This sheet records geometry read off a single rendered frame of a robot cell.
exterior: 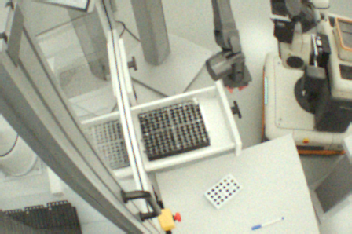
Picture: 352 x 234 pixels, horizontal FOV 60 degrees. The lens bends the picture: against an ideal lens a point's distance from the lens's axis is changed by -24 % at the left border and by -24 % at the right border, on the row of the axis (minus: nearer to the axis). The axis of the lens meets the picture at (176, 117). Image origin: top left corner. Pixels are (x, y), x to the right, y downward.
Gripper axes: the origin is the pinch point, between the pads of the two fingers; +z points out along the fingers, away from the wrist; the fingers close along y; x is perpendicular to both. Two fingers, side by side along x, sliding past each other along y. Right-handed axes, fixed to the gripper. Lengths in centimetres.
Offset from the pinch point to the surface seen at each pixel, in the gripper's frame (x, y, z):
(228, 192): 29.3, 9.6, 20.7
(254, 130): -28, -28, 99
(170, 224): 39, 32, 10
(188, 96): -8.7, 15.0, 11.5
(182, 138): 7.8, 21.0, 10.5
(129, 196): 47, 36, -53
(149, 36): -89, 21, 62
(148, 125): -0.4, 31.2, 10.6
